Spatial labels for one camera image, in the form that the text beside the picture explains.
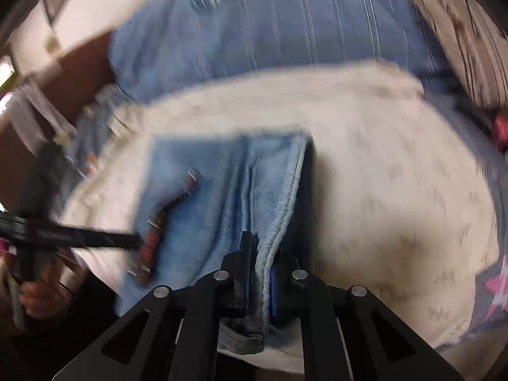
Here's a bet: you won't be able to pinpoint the cream blanket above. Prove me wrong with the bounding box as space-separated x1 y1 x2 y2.
59 59 501 374

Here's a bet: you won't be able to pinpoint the grey pink star printed cloth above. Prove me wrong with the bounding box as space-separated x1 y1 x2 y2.
434 155 508 352

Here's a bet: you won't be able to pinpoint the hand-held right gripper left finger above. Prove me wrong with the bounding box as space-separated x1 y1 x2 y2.
51 231 255 381

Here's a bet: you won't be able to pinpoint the blue denim pants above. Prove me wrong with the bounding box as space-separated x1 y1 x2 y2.
71 0 451 356

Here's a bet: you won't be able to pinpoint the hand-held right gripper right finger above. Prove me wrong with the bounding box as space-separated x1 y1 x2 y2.
271 255 466 381

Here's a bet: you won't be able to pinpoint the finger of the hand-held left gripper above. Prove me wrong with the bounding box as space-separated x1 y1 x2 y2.
159 168 202 223
59 206 169 287

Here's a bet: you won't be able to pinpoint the striped beige cloth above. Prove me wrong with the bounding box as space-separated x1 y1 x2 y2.
401 0 508 110

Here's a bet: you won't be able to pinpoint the person's left hand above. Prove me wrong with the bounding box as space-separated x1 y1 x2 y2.
16 260 82 319

